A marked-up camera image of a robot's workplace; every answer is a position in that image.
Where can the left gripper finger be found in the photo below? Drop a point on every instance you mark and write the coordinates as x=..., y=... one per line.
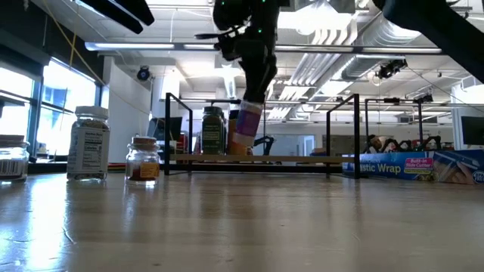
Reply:
x=141, y=9
x=117, y=15

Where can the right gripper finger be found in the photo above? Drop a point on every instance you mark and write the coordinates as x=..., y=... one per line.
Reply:
x=247, y=79
x=267, y=79

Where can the white-lid spice jar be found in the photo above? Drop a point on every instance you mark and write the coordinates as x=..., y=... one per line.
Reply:
x=89, y=147

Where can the long ceiling light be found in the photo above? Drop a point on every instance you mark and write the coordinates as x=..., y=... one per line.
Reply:
x=132, y=46

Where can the black monitor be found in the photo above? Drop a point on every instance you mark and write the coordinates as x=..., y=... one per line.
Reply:
x=473, y=130
x=157, y=128

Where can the black ceiling device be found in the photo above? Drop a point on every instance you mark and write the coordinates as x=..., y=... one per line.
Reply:
x=391, y=68

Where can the person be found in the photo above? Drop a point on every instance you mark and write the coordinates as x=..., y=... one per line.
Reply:
x=375, y=143

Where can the blue plastic wrap box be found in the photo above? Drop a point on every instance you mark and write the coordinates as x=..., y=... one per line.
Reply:
x=397, y=166

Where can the background robot arms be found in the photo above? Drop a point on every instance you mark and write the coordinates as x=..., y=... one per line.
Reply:
x=431, y=143

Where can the black ceiling camera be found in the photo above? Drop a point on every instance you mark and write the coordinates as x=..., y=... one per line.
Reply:
x=143, y=74

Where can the silver air duct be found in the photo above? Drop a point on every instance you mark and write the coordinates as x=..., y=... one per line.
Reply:
x=365, y=68

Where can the background black robot frame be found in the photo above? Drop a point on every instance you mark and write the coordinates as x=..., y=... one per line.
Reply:
x=420, y=121

